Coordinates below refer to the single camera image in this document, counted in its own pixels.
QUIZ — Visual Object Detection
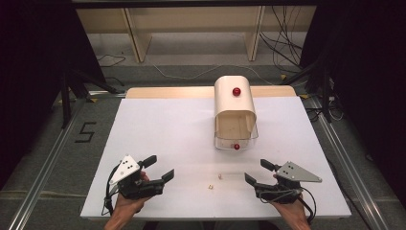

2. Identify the person's right hand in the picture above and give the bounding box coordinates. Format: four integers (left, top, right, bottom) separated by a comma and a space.
270, 173, 309, 222

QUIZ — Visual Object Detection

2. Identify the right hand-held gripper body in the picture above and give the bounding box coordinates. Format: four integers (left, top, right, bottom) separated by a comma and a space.
254, 160, 323, 205

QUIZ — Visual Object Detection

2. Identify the white floor cable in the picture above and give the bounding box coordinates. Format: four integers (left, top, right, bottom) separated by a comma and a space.
152, 62, 276, 86

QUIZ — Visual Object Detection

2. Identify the aluminium floor rail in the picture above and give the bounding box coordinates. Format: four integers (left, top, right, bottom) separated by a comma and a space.
7, 90, 127, 230
304, 94, 391, 230

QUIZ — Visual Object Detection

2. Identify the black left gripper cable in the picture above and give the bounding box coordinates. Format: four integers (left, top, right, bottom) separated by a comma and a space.
101, 165, 122, 217

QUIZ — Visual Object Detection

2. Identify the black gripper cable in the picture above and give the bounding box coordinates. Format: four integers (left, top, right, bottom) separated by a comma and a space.
258, 186, 318, 224
101, 165, 122, 217

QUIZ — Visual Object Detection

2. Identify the bundle of black floor cables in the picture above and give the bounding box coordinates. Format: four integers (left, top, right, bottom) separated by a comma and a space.
259, 5, 305, 71

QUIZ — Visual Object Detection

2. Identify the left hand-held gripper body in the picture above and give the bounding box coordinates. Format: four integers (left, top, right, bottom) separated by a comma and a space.
109, 154, 166, 201

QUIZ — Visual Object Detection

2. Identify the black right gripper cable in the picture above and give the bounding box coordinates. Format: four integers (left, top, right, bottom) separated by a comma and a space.
258, 186, 318, 224

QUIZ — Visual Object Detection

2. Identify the person's left hand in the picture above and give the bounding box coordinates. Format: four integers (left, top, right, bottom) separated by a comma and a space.
113, 171, 151, 219

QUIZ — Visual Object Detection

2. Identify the black metal stand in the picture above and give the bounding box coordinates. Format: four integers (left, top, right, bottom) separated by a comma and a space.
58, 67, 120, 129
282, 54, 337, 125

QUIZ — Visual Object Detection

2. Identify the thin black floor cable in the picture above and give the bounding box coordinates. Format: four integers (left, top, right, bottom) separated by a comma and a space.
96, 53, 127, 87

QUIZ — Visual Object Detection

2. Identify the light wooden shelf unit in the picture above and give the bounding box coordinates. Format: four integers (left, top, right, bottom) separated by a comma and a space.
76, 5, 318, 64

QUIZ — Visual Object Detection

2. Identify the cream box with red knobs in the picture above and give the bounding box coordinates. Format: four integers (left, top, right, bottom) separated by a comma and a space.
213, 75, 259, 152

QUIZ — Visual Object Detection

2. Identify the black tape floor mark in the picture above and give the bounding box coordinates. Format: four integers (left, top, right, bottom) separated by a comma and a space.
74, 121, 98, 144

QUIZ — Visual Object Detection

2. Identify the dark curtain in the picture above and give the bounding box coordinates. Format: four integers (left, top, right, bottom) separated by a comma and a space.
299, 0, 406, 209
0, 0, 107, 192

